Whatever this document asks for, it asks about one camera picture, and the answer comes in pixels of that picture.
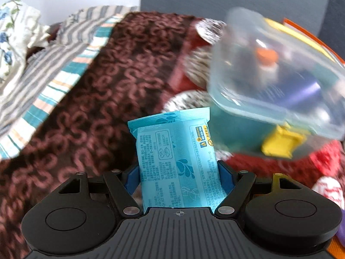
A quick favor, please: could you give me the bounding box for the striped cloth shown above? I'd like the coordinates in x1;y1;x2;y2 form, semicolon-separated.
1;5;138;160

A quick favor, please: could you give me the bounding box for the floral white cloth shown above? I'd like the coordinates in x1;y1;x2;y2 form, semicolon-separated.
1;0;50;88

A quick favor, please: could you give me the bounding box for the brown patterned blanket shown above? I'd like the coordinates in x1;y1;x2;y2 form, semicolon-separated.
1;12;197;258

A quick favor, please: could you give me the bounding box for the blue tissue pack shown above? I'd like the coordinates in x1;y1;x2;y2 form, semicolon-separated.
128;108;226;211

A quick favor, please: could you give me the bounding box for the red patterned blanket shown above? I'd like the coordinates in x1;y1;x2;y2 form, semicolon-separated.
162;19;344;208

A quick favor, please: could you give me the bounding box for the orange cardboard box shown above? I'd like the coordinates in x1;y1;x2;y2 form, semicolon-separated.
282;18;344;64

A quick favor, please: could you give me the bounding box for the dark blue sofa cushion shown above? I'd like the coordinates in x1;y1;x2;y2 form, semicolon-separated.
319;0;345;59

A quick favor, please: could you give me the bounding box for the clear plastic storage box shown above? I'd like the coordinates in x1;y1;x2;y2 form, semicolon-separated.
208;8;344;159

